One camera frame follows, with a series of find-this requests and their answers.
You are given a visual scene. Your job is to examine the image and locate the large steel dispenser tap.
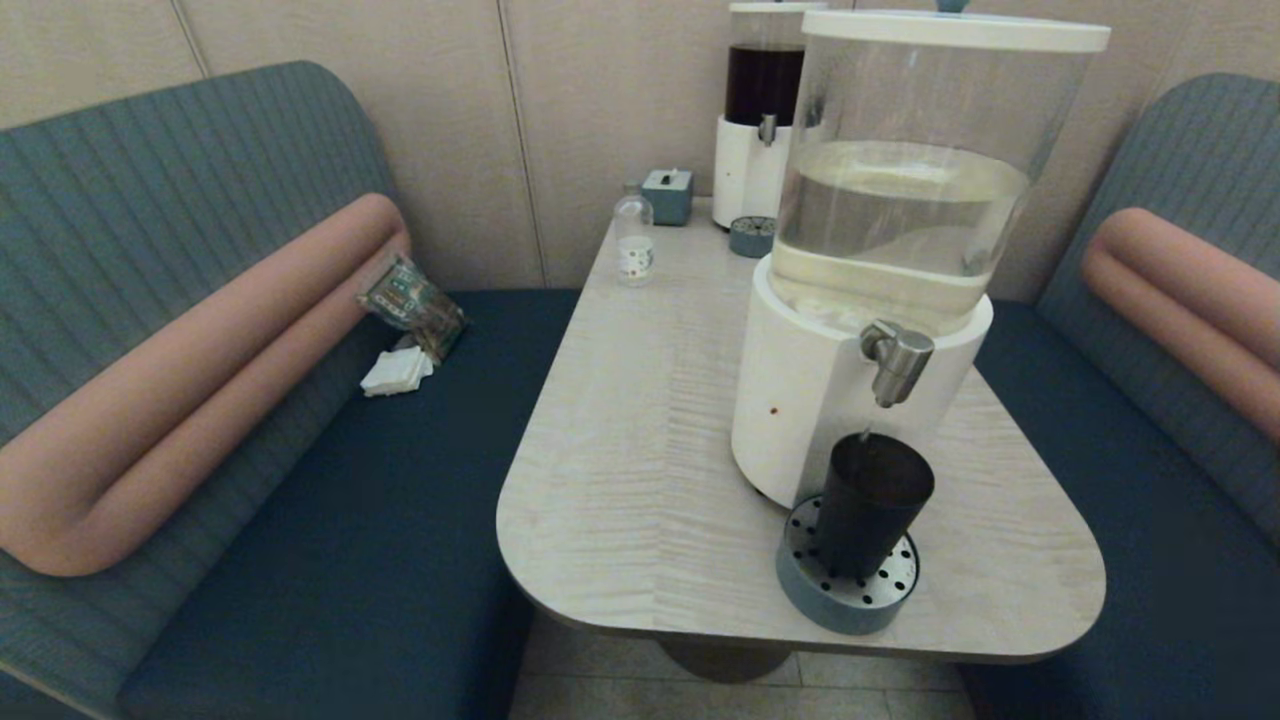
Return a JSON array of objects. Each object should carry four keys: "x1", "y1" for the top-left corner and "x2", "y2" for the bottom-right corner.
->
[{"x1": 860, "y1": 320, "x2": 936, "y2": 409}]

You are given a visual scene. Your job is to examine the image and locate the black tapered cup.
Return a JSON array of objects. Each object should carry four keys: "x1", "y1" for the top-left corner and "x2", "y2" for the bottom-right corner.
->
[{"x1": 815, "y1": 432, "x2": 936, "y2": 583}]

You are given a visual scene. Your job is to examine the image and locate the clear plastic bottle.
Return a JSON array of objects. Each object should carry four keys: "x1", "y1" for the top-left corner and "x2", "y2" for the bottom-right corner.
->
[{"x1": 614, "y1": 180, "x2": 656, "y2": 287}]

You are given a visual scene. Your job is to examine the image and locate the small blue drip tray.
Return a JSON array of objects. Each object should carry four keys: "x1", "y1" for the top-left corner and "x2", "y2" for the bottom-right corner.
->
[{"x1": 728, "y1": 214, "x2": 779, "y2": 258}]

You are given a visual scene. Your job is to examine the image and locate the small blue box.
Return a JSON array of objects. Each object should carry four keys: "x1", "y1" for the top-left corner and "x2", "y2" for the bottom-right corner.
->
[{"x1": 641, "y1": 167, "x2": 695, "y2": 226}]

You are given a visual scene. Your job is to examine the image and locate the large clear water dispenser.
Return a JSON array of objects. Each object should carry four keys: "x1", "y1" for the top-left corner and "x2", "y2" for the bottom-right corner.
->
[{"x1": 730, "y1": 0, "x2": 1111, "y2": 511}]

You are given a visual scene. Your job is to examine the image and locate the small dark drink dispenser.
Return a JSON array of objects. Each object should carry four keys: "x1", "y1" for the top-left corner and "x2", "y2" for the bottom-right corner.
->
[{"x1": 712, "y1": 0, "x2": 827, "y2": 230}]

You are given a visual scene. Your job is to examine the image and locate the clear plastic snack bag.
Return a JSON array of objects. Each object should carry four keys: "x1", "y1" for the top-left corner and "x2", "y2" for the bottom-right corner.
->
[{"x1": 358, "y1": 254, "x2": 468, "y2": 361}]

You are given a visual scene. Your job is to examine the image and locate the white paper napkins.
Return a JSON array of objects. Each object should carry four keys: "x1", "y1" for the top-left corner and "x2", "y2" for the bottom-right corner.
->
[{"x1": 360, "y1": 344, "x2": 436, "y2": 397}]

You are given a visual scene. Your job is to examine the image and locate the large blue steel drip tray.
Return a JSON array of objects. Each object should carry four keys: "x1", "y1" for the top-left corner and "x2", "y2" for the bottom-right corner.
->
[{"x1": 776, "y1": 495, "x2": 919, "y2": 636}]

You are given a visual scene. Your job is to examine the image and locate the blue bench with snack bag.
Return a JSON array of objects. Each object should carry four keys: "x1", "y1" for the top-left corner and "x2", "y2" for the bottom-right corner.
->
[{"x1": 0, "y1": 60, "x2": 581, "y2": 720}]

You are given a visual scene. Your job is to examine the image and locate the pink bolster beside snack bag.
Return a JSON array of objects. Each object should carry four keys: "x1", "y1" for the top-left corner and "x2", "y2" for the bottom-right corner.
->
[{"x1": 0, "y1": 192, "x2": 412, "y2": 578}]

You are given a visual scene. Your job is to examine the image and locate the empty blue bench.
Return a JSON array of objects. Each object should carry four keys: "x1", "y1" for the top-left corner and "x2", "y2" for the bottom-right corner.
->
[{"x1": 960, "y1": 72, "x2": 1280, "y2": 720}]

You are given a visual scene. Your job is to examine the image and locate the pink bolster on empty bench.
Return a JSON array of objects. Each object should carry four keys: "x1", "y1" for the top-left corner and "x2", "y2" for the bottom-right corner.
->
[{"x1": 1081, "y1": 206, "x2": 1280, "y2": 443}]

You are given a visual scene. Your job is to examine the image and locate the table pedestal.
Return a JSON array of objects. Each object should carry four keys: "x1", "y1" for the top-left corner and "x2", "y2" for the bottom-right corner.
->
[{"x1": 655, "y1": 640, "x2": 801, "y2": 683}]

